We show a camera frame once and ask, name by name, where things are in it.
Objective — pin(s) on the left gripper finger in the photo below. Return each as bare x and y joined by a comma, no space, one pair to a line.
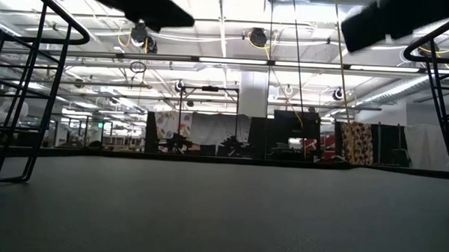
157,23
165,6

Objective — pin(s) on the black background robot arm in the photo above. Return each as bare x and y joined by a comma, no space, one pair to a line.
175,143
233,145

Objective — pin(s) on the white floral cloth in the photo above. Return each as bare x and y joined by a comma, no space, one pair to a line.
168,124

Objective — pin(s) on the plain white cloth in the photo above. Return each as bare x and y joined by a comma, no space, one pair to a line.
418,144
209,127

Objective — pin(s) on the brown patterned cloth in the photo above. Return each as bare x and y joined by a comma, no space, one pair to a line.
359,140

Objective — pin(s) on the black partition panel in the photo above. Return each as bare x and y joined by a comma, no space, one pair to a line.
295,124

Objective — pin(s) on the red cabinet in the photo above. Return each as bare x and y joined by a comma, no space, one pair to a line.
326,144

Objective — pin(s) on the long ceiling light rail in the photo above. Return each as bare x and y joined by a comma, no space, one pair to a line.
230,60

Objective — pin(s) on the thin black frame stand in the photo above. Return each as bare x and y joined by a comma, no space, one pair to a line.
211,89

